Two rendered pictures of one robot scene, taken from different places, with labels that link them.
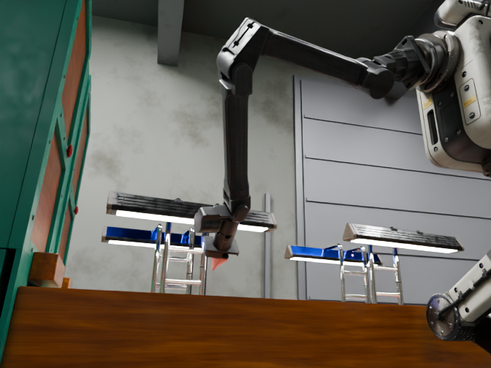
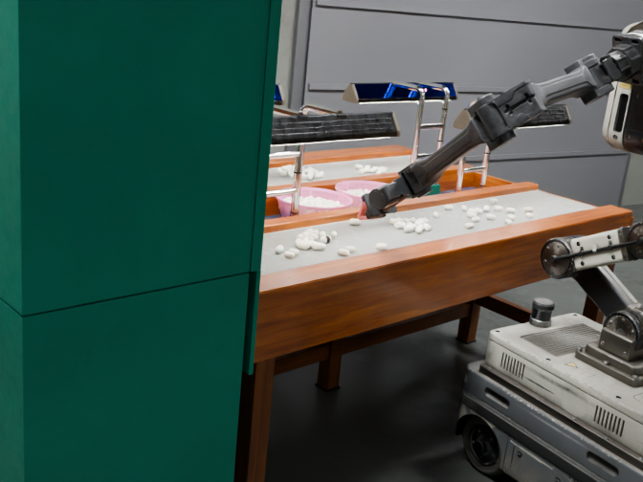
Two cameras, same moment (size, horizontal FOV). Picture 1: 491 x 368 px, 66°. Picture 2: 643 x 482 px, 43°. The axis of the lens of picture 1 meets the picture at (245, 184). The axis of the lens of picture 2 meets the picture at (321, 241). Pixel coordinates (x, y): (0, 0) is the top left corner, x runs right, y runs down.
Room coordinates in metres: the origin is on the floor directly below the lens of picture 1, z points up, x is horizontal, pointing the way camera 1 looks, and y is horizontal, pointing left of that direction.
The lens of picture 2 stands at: (-0.83, 1.05, 1.48)
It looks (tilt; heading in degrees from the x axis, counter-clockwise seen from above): 17 degrees down; 337
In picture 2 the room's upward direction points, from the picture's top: 6 degrees clockwise
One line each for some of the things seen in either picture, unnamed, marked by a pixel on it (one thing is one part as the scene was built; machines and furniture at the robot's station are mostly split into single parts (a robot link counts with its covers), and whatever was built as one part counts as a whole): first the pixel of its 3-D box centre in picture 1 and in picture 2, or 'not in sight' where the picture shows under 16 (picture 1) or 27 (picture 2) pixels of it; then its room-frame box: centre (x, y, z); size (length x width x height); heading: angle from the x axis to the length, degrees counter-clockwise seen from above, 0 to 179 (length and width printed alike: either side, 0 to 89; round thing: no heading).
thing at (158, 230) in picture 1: (169, 274); not in sight; (1.81, 0.34, 0.90); 0.20 x 0.19 x 0.45; 111
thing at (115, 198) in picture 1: (196, 212); (318, 126); (1.35, 0.18, 1.08); 0.62 x 0.08 x 0.07; 111
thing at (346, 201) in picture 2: not in sight; (313, 209); (1.71, 0.02, 0.72); 0.27 x 0.27 x 0.10
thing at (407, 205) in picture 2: not in sight; (379, 220); (1.62, -0.19, 0.71); 1.81 x 0.05 x 0.11; 111
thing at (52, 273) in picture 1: (49, 271); not in sight; (1.14, 0.57, 0.83); 0.30 x 0.06 x 0.07; 21
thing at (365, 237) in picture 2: not in sight; (418, 229); (1.45, -0.25, 0.73); 1.81 x 0.30 x 0.02; 111
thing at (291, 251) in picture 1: (335, 255); (404, 91); (2.22, -0.53, 1.08); 0.62 x 0.08 x 0.07; 111
